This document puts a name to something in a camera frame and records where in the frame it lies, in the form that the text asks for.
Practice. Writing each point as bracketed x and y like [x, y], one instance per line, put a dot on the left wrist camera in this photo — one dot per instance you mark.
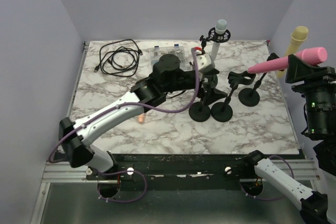
[204, 61]

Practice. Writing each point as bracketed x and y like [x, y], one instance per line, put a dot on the pink microphone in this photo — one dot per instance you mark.
[311, 56]

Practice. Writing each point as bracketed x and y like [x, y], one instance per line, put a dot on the white microphone grey head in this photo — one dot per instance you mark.
[219, 33]

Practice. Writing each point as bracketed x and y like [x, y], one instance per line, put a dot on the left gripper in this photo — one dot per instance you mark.
[212, 94]

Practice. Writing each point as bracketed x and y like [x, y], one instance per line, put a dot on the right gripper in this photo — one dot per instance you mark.
[299, 69]

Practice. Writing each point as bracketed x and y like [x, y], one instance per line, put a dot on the shock mount desk stand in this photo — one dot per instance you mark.
[200, 111]

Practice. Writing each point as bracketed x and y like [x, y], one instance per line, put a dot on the yellow microphone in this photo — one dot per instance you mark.
[298, 37]

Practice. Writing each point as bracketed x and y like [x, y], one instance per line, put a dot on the clear screw organiser box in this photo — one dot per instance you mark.
[157, 51]

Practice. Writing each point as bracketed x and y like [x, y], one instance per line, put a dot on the peach microphone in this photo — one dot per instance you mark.
[141, 118]

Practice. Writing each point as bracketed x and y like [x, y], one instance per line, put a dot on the clip desk stand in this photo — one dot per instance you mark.
[222, 111]

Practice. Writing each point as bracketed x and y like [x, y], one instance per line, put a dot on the tall shock mount stand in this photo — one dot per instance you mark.
[210, 37]

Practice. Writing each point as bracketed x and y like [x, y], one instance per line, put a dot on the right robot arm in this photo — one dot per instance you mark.
[314, 207]

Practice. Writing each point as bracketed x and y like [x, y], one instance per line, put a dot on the aluminium frame rail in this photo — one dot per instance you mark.
[63, 173]

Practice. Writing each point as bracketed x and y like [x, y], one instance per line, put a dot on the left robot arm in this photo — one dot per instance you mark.
[77, 137]

